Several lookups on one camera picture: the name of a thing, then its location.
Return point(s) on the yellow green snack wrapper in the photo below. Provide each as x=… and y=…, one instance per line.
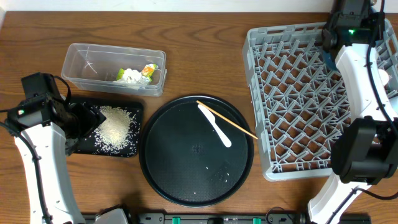
x=149, y=69

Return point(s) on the black aluminium rail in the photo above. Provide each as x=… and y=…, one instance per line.
x=277, y=217

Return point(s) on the black rectangular tray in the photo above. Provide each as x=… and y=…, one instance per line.
x=130, y=105

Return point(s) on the grey plastic dishwasher rack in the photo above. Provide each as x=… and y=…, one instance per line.
x=300, y=105

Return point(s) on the white paper napkin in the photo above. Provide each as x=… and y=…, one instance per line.
x=134, y=77

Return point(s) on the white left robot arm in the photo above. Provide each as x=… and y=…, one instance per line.
x=47, y=128

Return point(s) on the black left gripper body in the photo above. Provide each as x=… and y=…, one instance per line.
x=84, y=120

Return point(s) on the pink cup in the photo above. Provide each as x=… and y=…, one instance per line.
x=384, y=77

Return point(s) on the round black serving tray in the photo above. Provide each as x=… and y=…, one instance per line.
x=183, y=158

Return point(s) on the pile of white rice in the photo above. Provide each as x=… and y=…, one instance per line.
x=118, y=134

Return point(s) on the white plastic spoon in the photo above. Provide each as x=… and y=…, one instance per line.
x=211, y=118

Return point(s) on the wooden chopstick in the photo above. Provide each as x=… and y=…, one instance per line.
x=227, y=120

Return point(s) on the blue plate with rice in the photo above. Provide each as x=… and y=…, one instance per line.
x=328, y=60

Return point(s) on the clear plastic waste bin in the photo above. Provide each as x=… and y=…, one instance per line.
x=96, y=67

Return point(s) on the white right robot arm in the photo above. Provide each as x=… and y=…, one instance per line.
x=366, y=152

